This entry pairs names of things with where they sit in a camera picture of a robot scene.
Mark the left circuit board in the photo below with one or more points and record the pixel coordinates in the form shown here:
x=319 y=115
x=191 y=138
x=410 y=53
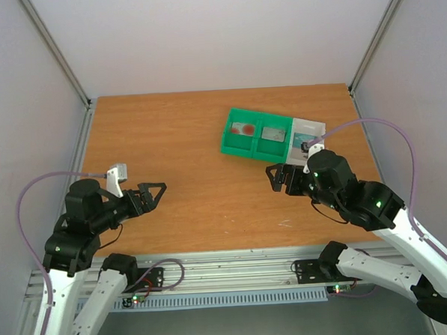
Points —
x=133 y=301

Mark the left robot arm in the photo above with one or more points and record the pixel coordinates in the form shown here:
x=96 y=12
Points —
x=69 y=252

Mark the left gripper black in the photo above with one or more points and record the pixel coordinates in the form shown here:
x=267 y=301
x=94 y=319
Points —
x=150 y=203

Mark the green bin middle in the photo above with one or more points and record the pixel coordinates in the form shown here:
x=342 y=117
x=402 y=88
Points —
x=267 y=150

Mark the red patterned card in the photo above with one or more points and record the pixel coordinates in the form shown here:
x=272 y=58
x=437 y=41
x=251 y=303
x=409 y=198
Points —
x=241 y=128

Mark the white bin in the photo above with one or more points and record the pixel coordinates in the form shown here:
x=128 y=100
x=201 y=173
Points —
x=302 y=132

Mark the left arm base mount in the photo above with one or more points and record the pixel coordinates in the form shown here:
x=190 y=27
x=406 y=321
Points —
x=152 y=281

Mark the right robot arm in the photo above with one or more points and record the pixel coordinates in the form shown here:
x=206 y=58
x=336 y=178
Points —
x=327 y=179

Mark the teal card in bin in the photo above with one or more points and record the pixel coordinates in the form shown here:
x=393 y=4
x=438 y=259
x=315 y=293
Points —
x=300 y=142

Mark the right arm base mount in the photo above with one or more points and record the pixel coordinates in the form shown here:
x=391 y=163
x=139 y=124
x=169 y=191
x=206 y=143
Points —
x=308 y=271

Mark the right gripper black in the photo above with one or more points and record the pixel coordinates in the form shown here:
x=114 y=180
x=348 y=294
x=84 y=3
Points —
x=291 y=179

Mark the circuit board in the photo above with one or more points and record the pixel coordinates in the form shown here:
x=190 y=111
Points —
x=340 y=288
x=133 y=301

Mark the grey card in bin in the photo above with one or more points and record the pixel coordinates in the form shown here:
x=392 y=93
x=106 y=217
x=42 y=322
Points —
x=273 y=134

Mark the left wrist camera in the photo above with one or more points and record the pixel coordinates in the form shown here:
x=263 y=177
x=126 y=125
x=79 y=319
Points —
x=116 y=175

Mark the grey slotted cable duct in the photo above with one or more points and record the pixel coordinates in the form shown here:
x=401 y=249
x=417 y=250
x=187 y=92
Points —
x=166 y=303

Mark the aluminium frame post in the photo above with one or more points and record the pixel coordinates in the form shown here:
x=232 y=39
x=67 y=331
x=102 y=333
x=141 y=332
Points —
x=37 y=21
x=378 y=35

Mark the green bin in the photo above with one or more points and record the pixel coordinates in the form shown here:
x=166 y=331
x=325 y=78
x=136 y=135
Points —
x=267 y=150
x=238 y=145

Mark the right circuit board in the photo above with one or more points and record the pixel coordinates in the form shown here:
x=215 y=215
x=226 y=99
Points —
x=340 y=288

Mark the green bin left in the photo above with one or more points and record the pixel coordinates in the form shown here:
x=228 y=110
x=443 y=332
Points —
x=238 y=145

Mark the right aluminium frame post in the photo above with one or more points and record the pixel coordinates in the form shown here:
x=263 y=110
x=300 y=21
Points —
x=378 y=35

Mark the left aluminium frame post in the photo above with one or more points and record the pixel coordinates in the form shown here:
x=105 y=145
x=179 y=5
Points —
x=37 y=21

